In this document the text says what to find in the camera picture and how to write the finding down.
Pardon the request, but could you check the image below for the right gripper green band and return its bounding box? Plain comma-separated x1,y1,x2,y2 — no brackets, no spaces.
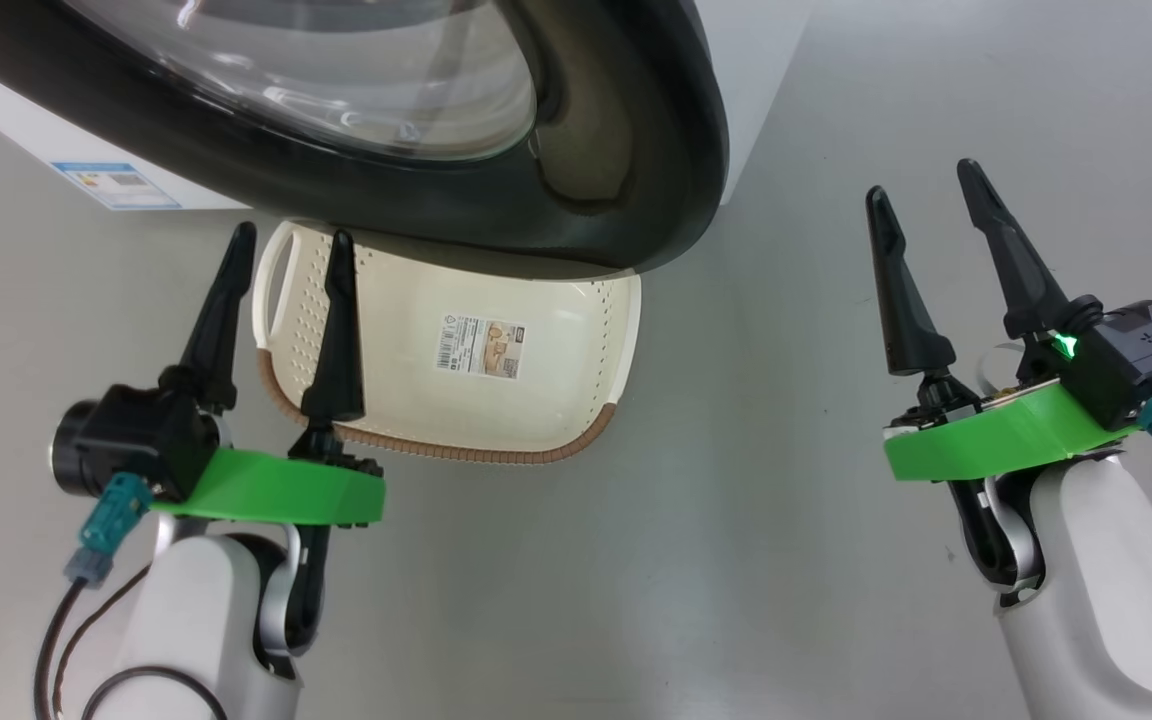
866,158,1137,483

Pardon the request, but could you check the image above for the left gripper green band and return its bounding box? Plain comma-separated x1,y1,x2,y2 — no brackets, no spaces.
151,222,387,528

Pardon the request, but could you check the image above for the black round glass washer door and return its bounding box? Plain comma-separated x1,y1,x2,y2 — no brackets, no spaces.
0,0,732,281

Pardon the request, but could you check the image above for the white barcode basket sticker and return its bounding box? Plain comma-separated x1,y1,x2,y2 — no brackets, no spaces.
435,312,527,379

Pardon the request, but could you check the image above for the cream laundry basket brown rim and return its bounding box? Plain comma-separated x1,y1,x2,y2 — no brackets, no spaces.
252,220,643,466

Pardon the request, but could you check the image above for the white washing machine body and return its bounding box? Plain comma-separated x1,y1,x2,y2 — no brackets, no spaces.
0,0,817,211

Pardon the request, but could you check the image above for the blue white energy label sticker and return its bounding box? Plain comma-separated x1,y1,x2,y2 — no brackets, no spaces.
49,162,182,211

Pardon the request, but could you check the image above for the left teal cable connector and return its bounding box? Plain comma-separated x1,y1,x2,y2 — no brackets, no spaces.
64,474,153,586

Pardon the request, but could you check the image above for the thin black cable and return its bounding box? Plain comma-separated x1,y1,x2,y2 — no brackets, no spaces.
34,580,87,720
53,565,152,720
81,665,227,720

